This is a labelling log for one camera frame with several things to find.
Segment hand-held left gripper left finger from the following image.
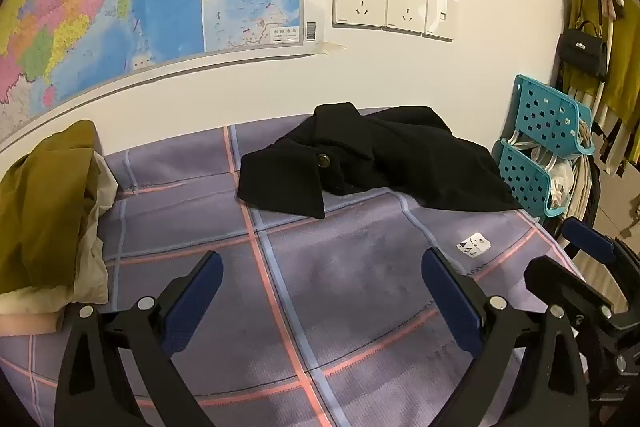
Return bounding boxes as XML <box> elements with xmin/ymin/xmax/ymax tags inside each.
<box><xmin>55</xmin><ymin>251</ymin><xmax>224</xmax><ymax>427</ymax></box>

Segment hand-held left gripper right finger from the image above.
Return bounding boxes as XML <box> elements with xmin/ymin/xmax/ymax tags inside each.
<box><xmin>421</xmin><ymin>248</ymin><xmax>590</xmax><ymax>427</ymax></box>

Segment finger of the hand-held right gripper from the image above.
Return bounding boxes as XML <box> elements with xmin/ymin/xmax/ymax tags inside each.
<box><xmin>560</xmin><ymin>217</ymin><xmax>640</xmax><ymax>280</ymax></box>
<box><xmin>525</xmin><ymin>255</ymin><xmax>616</xmax><ymax>326</ymax></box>

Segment black coat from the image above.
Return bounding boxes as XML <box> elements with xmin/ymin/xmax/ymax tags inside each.
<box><xmin>236</xmin><ymin>103</ymin><xmax>523</xmax><ymax>220</ymax></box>

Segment yellow-green hanging clothes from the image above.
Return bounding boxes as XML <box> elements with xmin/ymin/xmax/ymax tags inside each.
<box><xmin>560</xmin><ymin>0</ymin><xmax>640</xmax><ymax>178</ymax></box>

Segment white paper tag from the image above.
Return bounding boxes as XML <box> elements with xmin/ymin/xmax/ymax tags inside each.
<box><xmin>456</xmin><ymin>232</ymin><xmax>492</xmax><ymax>258</ymax></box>

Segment white plastic bag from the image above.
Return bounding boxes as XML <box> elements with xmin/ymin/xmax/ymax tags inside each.
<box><xmin>547</xmin><ymin>157</ymin><xmax>576</xmax><ymax>208</ymax></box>

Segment cream garment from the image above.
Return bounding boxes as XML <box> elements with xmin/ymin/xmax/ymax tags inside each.
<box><xmin>0</xmin><ymin>154</ymin><xmax>118</xmax><ymax>315</ymax></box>

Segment purple plaid bedsheet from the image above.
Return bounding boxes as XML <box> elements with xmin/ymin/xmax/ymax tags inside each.
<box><xmin>0</xmin><ymin>107</ymin><xmax>588</xmax><ymax>427</ymax></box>

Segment blue perforated plastic rack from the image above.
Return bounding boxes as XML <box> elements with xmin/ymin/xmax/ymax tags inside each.
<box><xmin>492</xmin><ymin>74</ymin><xmax>596</xmax><ymax>218</ymax></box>

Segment pink garment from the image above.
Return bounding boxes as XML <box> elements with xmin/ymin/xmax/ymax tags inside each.
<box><xmin>0</xmin><ymin>312</ymin><xmax>63</xmax><ymax>337</ymax></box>

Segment olive garment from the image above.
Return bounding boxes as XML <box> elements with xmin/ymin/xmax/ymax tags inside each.
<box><xmin>0</xmin><ymin>120</ymin><xmax>101</xmax><ymax>295</ymax></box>

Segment black handbag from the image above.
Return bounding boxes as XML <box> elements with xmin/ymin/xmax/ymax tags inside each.
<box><xmin>557</xmin><ymin>21</ymin><xmax>608</xmax><ymax>82</ymax></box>

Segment small white wall plate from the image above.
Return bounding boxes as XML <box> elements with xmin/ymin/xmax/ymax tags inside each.
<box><xmin>424</xmin><ymin>0</ymin><xmax>458</xmax><ymax>42</ymax></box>

